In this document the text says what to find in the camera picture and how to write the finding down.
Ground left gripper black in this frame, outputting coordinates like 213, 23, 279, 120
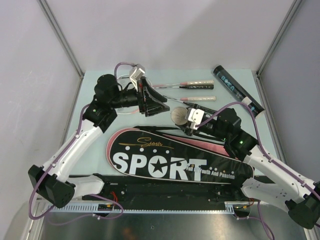
109, 77, 170, 117

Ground black SPORT racket bag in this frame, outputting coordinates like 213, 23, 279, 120
106, 127, 254, 185

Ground white black-handled badminton racket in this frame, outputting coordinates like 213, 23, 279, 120
152, 84, 215, 90

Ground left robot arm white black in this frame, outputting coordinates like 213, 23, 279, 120
28, 74, 170, 208

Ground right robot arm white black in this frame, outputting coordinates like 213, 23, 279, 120
184, 107, 320, 230

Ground red white badminton racket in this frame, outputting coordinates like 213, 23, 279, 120
117, 73, 215, 88

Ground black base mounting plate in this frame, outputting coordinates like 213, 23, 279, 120
97, 182, 249, 202

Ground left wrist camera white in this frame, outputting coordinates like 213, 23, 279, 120
129, 64, 146, 90

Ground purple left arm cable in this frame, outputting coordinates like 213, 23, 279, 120
27, 61, 141, 224

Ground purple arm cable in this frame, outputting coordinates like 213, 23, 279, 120
27, 61, 141, 224
197, 102, 320, 240

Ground white slotted cable duct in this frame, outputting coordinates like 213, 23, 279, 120
51, 201, 244, 214

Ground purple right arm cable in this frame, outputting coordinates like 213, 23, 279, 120
197, 102, 320, 240

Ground aluminium frame rail left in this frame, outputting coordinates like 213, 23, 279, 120
36, 0, 85, 78

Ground aluminium frame rail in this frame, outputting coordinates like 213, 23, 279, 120
254, 0, 304, 76
36, 0, 85, 78

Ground aluminium frame rail right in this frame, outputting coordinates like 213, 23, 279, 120
254, 0, 304, 76

